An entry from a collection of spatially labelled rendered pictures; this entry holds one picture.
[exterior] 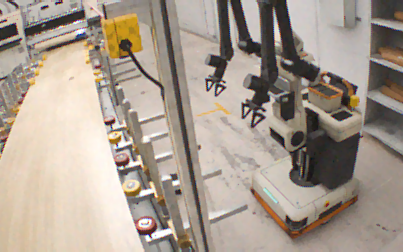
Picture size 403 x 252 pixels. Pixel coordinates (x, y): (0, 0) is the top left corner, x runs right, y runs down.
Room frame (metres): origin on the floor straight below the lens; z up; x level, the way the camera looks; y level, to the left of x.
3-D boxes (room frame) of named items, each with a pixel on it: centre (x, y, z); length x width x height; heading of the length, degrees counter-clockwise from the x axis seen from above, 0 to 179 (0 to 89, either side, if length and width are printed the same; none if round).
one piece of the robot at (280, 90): (1.55, -0.44, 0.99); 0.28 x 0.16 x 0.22; 18
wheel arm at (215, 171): (1.09, 0.15, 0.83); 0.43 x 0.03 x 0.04; 108
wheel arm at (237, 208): (0.86, 0.07, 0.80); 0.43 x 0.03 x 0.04; 108
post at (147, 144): (1.03, 0.22, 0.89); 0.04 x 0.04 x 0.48; 18
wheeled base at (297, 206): (1.64, -0.71, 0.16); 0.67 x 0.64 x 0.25; 108
